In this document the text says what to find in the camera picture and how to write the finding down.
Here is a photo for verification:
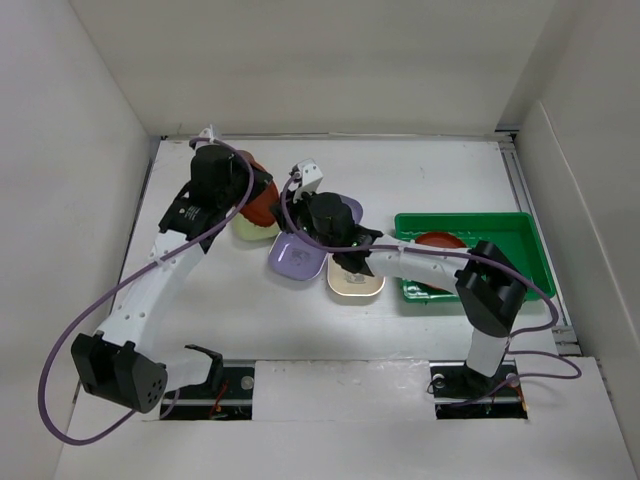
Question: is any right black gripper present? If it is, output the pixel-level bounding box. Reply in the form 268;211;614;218
270;183;338;253

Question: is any purple square plate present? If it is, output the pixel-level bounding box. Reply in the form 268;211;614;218
340;195;364;224
267;232;327;281

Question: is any red round plate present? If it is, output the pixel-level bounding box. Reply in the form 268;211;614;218
415;231;468;294
240;156;279;228

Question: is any green square panda plate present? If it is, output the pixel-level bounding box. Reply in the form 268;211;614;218
231;215;279;242

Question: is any cream square panda plate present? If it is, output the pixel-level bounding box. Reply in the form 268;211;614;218
326;255;386;305

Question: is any pink square panda plate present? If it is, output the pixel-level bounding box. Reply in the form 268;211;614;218
238;150;255;163

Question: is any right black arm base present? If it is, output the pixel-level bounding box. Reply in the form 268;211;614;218
426;361;528;420

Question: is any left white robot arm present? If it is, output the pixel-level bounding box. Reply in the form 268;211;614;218
71;143;272;413

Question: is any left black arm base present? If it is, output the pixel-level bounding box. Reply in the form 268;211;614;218
159;361;255;421

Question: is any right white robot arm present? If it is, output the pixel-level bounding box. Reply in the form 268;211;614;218
270;192;527;394

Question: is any green plastic bin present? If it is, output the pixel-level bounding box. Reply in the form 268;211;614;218
395;212;556;298

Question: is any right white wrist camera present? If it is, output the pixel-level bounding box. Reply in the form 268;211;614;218
288;158;324;193

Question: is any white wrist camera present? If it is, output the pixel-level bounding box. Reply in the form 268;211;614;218
188;124;220;151
288;158;324;193

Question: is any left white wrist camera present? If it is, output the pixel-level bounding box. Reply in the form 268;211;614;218
188;124;220;151

